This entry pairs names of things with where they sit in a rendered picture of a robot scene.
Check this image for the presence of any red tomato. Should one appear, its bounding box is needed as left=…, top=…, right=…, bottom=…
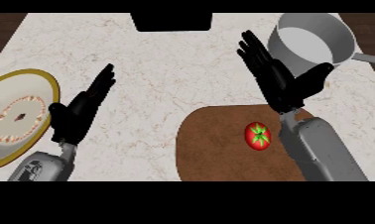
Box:
left=243, top=121, right=273, bottom=152

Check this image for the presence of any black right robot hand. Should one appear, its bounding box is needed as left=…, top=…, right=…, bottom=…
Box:
left=236, top=30, right=336, bottom=115

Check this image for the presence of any black appliance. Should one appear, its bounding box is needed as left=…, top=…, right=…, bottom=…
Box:
left=128, top=13, right=214, bottom=33

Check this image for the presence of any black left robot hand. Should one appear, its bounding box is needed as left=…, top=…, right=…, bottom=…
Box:
left=47, top=62, right=116, bottom=147

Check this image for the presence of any white gold-rimmed plate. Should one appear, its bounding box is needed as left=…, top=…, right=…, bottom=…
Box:
left=0, top=67, right=62, bottom=168

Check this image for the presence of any brown wooden cutting board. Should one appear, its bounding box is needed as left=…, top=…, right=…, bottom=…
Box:
left=174, top=104, right=316, bottom=182

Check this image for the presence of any grey pot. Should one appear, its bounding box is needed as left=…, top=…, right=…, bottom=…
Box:
left=267, top=13, right=375, bottom=77

